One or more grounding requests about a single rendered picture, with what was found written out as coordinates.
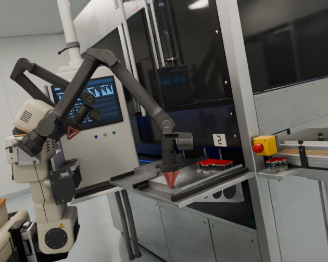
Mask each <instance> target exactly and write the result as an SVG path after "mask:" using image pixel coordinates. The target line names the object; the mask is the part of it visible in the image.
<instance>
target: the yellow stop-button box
mask: <svg viewBox="0 0 328 262"><path fill-rule="evenodd" d="M253 141H254V144H256V143H260V144H261V145H262V147H263V151H262V152H260V153H256V155H267V156H270V155H272V154H275V153H277V152H280V145H279V139H278V135H262V136H259V137H256V138H254V139H253Z"/></svg>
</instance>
